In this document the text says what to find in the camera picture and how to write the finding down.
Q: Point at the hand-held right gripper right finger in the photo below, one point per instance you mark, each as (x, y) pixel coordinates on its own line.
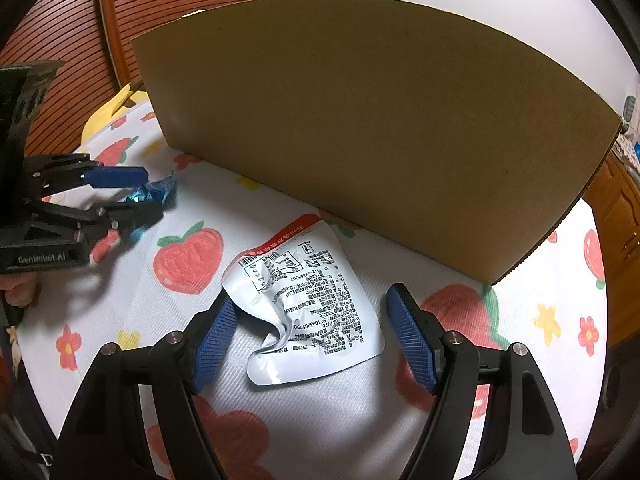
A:
(410, 340)

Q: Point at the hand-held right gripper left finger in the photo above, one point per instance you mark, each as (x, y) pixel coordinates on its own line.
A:
(215, 340)

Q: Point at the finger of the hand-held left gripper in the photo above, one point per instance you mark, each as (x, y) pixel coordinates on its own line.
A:
(135, 215)
(115, 177)

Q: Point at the blue foil candy wrapper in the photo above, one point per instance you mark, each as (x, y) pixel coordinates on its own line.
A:
(157, 190)

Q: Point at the silver packet with red stripe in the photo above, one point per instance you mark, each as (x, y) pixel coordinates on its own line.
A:
(320, 300)

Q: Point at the brown cardboard box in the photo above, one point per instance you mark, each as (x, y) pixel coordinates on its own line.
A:
(375, 125)

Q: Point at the person's left hand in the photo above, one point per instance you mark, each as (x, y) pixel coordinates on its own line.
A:
(20, 291)

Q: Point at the yellow plush toy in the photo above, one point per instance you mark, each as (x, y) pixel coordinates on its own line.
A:
(107, 112)

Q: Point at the strawberry flower printed bed sheet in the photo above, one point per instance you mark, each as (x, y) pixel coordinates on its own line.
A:
(325, 410)

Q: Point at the wooden louvred wardrobe door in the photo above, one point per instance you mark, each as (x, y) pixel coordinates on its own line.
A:
(150, 0)

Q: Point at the white paper label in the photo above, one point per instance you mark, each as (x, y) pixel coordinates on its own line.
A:
(194, 13)

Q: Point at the wooden desk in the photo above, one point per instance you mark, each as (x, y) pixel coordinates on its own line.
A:
(615, 200)

